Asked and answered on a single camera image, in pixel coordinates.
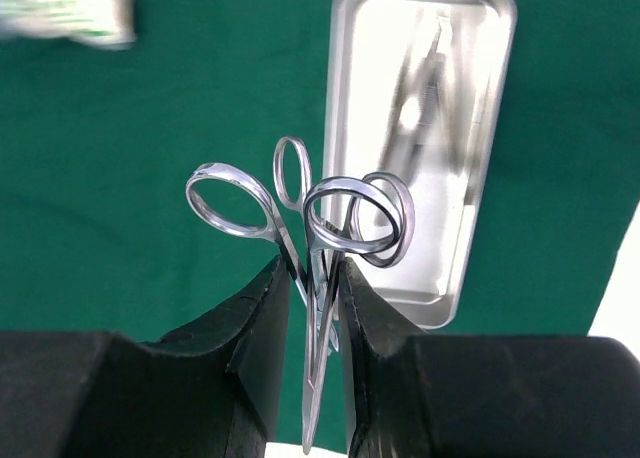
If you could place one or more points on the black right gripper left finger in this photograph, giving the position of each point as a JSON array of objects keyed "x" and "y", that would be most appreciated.
[{"x": 209, "y": 388}]

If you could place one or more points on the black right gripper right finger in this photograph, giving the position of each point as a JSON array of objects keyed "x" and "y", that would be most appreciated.
[{"x": 413, "y": 394}]

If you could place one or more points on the dark green surgical cloth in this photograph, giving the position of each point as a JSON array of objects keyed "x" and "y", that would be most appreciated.
[{"x": 98, "y": 149}]

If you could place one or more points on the metal surgical kit tray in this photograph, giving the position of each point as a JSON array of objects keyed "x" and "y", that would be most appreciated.
[{"x": 367, "y": 43}]

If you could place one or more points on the green white gauze bag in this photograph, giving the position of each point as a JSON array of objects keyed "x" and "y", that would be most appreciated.
[{"x": 106, "y": 24}]

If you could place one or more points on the steel tweezers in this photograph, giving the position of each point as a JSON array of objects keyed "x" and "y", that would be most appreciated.
[{"x": 427, "y": 94}]

